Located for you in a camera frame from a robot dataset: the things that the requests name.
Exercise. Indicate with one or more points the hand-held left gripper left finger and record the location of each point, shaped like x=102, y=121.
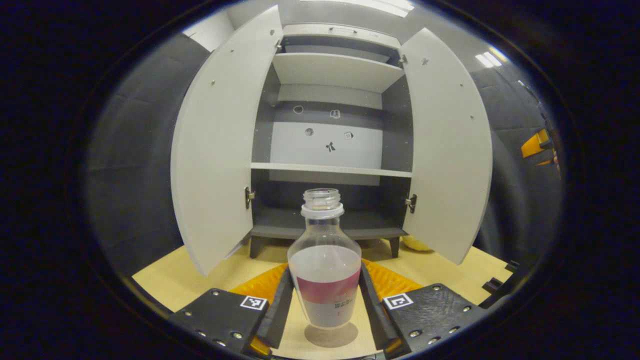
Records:
x=280, y=315

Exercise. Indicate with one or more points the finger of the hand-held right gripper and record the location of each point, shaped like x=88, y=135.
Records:
x=535, y=144

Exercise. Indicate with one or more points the white cabinet door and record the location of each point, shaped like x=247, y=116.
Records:
x=447, y=150
x=220, y=150

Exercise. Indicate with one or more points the long ceiling light panel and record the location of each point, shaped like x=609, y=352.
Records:
x=380, y=6
x=488, y=59

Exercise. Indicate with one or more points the black table clamp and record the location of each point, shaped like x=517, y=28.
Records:
x=492, y=285
x=512, y=266

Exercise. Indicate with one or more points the clear bottle with pink label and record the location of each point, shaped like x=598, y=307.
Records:
x=325, y=270

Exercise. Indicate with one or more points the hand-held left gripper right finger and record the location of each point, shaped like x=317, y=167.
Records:
x=372, y=310

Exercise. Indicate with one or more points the yellow round object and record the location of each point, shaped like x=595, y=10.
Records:
x=417, y=245

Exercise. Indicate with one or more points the black backdrop cloth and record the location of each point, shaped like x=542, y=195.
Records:
x=135, y=175

